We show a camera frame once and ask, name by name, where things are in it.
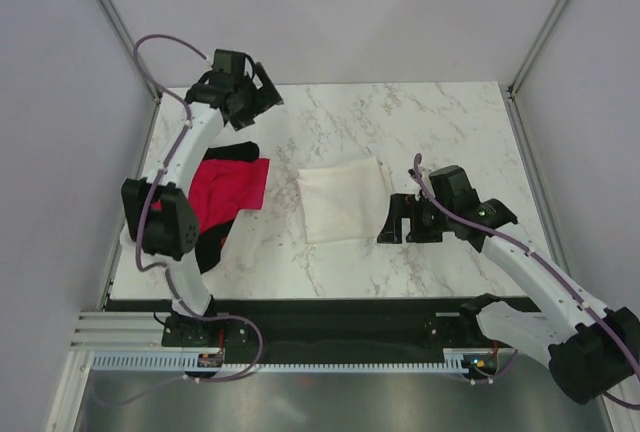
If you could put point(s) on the left aluminium frame post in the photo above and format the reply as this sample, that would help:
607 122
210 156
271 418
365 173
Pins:
126 41

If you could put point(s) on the right aluminium frame post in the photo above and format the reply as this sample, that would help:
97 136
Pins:
545 32

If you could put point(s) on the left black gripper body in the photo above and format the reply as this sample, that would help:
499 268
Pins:
248 97

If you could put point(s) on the white slotted cable duct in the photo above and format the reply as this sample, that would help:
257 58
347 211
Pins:
193 362

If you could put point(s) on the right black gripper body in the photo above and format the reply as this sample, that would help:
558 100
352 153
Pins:
448 206

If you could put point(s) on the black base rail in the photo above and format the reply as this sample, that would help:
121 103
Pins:
341 332

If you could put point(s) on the white plastic basket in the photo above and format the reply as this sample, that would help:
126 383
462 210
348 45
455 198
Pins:
232 248

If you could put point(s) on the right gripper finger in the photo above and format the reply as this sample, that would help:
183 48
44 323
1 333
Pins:
399 209
421 235

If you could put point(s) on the aluminium frame post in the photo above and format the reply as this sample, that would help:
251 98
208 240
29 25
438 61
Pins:
545 32
126 41

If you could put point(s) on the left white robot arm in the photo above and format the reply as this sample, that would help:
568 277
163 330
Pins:
161 226

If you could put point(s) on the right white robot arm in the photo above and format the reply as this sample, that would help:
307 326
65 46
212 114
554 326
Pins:
587 346

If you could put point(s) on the white t-shirt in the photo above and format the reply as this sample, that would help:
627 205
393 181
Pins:
349 201

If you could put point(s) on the black t-shirt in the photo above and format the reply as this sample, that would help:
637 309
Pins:
247 151

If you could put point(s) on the red t-shirt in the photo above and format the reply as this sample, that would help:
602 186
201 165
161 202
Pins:
222 188

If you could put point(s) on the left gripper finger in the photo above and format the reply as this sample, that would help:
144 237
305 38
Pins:
267 96
242 120

